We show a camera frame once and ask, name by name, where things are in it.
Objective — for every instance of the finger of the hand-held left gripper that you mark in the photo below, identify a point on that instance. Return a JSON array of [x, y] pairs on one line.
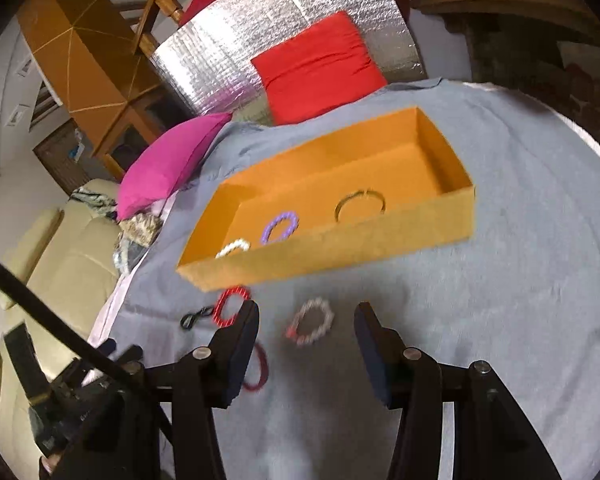
[[129, 353], [106, 348]]

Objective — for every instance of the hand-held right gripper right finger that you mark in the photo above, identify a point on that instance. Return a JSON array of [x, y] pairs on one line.
[[375, 360]]

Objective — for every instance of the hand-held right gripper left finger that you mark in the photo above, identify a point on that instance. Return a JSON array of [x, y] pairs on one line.
[[237, 360]]

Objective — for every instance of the dark red bangle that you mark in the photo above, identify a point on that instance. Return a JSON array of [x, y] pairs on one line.
[[263, 360]]

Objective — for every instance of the orange cardboard box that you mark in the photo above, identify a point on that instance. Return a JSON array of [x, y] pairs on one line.
[[380, 240]]

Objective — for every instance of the pale pink sheet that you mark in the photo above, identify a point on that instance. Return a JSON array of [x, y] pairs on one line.
[[111, 307]]

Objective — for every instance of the clear plastic bag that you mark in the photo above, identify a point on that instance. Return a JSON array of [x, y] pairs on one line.
[[127, 255]]

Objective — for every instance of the beige sofa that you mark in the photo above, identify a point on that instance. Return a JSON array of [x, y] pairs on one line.
[[55, 260]]

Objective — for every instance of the beige patterned cloth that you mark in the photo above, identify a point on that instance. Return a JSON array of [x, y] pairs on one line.
[[140, 227]]

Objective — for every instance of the black and white patterned scarf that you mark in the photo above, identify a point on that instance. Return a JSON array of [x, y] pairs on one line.
[[92, 200]]

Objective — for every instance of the gold bangle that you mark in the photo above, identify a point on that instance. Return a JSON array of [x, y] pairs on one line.
[[338, 210]]

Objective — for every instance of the pink cushion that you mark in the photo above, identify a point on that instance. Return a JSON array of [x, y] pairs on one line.
[[170, 160]]

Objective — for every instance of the red cushion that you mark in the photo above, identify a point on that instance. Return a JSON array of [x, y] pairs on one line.
[[320, 65]]

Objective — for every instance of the silver foil sheet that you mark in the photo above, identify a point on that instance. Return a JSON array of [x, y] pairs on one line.
[[220, 60]]

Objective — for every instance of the wooden cabinet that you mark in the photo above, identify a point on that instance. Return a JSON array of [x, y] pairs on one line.
[[80, 45]]

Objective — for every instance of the wooden railing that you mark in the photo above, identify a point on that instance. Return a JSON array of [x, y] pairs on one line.
[[152, 15]]

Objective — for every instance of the white wall switch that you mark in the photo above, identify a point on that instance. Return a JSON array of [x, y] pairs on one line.
[[16, 115], [25, 66]]

